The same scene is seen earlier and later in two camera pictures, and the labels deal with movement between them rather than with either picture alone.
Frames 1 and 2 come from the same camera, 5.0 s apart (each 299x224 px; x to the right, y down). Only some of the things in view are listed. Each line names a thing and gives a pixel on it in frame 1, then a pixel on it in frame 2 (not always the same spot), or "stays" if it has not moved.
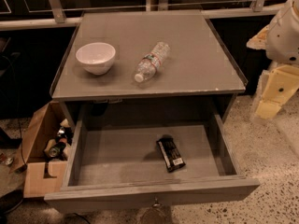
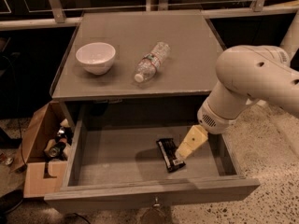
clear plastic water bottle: [149, 63] stays
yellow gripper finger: [281, 87] to [198, 134]
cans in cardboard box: [59, 147] stays
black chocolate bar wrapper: [172, 157] stays
